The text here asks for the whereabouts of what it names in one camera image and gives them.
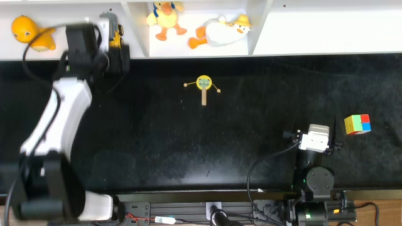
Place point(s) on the mounting rail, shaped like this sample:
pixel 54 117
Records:
pixel 188 213

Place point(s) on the many-coloured puzzle cube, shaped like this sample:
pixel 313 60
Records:
pixel 357 124

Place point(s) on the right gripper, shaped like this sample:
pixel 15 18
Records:
pixel 290 135

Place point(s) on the yellow rattle drum toy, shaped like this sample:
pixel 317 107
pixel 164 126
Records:
pixel 204 83

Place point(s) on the yellow rubber duck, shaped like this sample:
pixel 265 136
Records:
pixel 26 29

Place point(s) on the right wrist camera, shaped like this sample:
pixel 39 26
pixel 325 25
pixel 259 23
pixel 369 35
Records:
pixel 314 139

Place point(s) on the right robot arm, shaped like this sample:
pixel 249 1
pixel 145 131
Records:
pixel 318 180

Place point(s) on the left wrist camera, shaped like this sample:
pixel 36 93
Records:
pixel 103 34

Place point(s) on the white plush duck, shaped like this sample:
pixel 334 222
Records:
pixel 223 33

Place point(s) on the grey and yellow toy truck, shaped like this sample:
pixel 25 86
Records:
pixel 116 34

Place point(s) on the yellow plush duck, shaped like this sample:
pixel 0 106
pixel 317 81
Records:
pixel 166 17

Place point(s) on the white shelf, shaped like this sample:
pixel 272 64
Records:
pixel 314 31

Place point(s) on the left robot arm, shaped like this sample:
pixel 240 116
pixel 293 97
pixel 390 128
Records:
pixel 63 119

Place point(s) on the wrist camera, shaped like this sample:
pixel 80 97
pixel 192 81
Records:
pixel 103 34
pixel 314 139

